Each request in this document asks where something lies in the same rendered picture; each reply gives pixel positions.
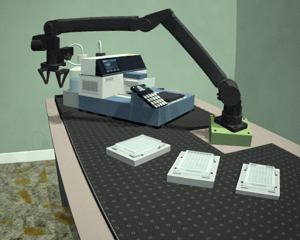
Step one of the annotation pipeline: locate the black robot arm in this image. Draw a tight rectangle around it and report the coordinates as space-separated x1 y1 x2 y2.
31 8 248 133

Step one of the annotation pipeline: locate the white microplate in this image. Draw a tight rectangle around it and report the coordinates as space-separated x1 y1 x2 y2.
244 163 275 191
176 150 214 177
114 135 163 156

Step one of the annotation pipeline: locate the blue and white plate washer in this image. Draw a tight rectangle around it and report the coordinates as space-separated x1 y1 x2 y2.
79 54 195 129

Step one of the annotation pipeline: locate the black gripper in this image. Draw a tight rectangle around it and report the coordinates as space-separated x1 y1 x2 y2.
38 50 70 88

